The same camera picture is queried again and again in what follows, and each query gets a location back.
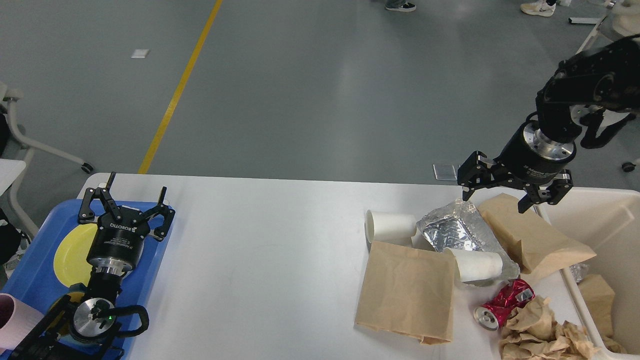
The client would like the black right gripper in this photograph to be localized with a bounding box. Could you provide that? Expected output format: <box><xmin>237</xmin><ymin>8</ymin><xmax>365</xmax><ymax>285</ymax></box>
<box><xmin>457</xmin><ymin>120</ymin><xmax>577</xmax><ymax>214</ymax></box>

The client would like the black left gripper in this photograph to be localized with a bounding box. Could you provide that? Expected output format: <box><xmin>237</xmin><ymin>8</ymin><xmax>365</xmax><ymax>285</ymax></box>
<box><xmin>77</xmin><ymin>172</ymin><xmax>176</xmax><ymax>274</ymax></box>

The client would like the yellow plastic plate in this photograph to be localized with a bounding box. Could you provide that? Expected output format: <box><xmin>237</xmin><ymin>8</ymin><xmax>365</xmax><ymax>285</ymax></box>
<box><xmin>53</xmin><ymin>223</ymin><xmax>98</xmax><ymax>287</ymax></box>

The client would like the dark green mug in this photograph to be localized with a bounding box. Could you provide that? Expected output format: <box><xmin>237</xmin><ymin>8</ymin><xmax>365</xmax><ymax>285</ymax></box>
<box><xmin>44</xmin><ymin>282</ymin><xmax>89</xmax><ymax>343</ymax></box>

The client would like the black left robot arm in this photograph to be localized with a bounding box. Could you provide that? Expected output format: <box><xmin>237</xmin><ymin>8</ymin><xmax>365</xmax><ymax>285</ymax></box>
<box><xmin>1</xmin><ymin>173</ymin><xmax>176</xmax><ymax>360</ymax></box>

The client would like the white round plate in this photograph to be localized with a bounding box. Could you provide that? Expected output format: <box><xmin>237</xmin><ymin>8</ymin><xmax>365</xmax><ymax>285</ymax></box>
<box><xmin>130</xmin><ymin>235</ymin><xmax>146</xmax><ymax>271</ymax></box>

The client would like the brown paper bag on bin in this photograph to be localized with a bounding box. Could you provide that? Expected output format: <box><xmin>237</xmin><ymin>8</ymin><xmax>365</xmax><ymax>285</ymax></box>
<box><xmin>477</xmin><ymin>193</ymin><xmax>596</xmax><ymax>284</ymax></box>

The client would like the crumpled silver foil bag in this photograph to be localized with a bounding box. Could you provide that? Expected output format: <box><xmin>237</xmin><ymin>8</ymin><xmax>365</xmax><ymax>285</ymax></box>
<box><xmin>416</xmin><ymin>199</ymin><xmax>521</xmax><ymax>287</ymax></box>

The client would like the left floor socket cover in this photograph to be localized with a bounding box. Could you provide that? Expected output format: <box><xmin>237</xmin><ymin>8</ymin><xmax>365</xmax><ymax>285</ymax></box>
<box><xmin>432</xmin><ymin>163</ymin><xmax>458</xmax><ymax>182</ymax></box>

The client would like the crushed white paper cup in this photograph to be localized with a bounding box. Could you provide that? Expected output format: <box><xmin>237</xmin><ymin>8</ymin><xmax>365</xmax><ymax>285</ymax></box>
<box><xmin>443</xmin><ymin>247</ymin><xmax>503</xmax><ymax>283</ymax></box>

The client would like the beige plastic bin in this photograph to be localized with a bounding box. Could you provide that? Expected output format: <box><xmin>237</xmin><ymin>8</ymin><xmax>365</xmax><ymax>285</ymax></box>
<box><xmin>536</xmin><ymin>187</ymin><xmax>640</xmax><ymax>360</ymax></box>

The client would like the white side table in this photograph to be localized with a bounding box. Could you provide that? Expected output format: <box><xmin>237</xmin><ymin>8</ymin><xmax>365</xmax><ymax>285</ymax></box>
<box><xmin>0</xmin><ymin>158</ymin><xmax>26</xmax><ymax>196</ymax></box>

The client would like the upright-lying white paper cup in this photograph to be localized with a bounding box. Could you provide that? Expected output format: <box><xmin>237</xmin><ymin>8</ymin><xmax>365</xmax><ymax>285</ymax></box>
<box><xmin>365</xmin><ymin>210</ymin><xmax>418</xmax><ymax>248</ymax></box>

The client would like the crushed red soda can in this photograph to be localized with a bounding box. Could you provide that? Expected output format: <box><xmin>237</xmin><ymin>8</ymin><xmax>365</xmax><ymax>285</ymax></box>
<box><xmin>473</xmin><ymin>279</ymin><xmax>536</xmax><ymax>331</ymax></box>

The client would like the brown paper inside bin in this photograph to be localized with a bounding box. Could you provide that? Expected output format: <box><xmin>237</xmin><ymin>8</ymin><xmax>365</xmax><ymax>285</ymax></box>
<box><xmin>578</xmin><ymin>274</ymin><xmax>627</xmax><ymax>354</ymax></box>

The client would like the pink ribbed cup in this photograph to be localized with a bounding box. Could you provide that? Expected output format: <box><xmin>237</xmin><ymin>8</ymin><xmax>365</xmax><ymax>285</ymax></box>
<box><xmin>0</xmin><ymin>292</ymin><xmax>44</xmax><ymax>353</ymax></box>

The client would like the flat brown paper bag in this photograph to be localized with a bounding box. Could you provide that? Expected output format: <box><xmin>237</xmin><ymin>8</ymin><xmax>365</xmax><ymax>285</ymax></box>
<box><xmin>354</xmin><ymin>241</ymin><xmax>458</xmax><ymax>345</ymax></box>

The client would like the crumpled brown paper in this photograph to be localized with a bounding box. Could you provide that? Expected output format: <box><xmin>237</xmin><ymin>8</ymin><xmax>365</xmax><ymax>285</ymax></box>
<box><xmin>498</xmin><ymin>296</ymin><xmax>601</xmax><ymax>360</ymax></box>

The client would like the white chair base left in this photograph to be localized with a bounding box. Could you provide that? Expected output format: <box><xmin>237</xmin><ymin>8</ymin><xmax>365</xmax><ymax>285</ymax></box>
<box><xmin>0</xmin><ymin>82</ymin><xmax>94</xmax><ymax>239</ymax></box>

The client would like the white sneaker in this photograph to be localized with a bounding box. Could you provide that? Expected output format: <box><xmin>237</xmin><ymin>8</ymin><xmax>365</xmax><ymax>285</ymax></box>
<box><xmin>519</xmin><ymin>0</ymin><xmax>557</xmax><ymax>18</ymax></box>

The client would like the white rolling stand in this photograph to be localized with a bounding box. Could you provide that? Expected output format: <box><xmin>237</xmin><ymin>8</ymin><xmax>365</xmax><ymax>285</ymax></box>
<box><xmin>569</xmin><ymin>0</ymin><xmax>640</xmax><ymax>56</ymax></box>

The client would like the black sneaker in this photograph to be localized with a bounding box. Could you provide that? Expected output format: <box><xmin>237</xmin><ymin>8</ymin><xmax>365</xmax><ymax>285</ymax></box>
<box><xmin>384</xmin><ymin>0</ymin><xmax>416</xmax><ymax>12</ymax></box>

